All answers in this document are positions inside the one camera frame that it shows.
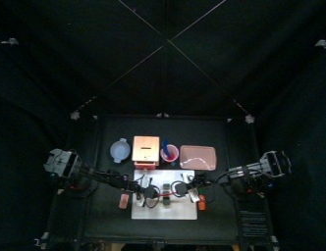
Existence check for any pink cup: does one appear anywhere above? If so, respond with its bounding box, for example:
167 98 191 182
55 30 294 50
160 143 180 164

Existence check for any wooden box with slot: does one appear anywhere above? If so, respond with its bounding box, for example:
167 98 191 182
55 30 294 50
131 135 163 172

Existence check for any pale blue bowl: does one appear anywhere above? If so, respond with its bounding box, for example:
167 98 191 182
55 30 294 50
109 137 134 164

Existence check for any pink square plate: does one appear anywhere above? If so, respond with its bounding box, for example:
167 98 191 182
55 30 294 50
179 144 219 172

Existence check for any orange handled toy knife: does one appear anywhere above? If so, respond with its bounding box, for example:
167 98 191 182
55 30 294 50
188 187 208 212

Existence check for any salmon toy sushi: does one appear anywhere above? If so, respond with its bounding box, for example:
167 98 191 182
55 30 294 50
119 193 131 210

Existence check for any white cutting board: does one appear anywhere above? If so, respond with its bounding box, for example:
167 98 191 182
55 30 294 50
131 169 200 221

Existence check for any blue utensil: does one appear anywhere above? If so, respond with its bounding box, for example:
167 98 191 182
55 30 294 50
163 139 176 166

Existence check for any thin grey frame cord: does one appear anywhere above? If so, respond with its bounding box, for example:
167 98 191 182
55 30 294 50
75 0 229 115
116 0 255 121

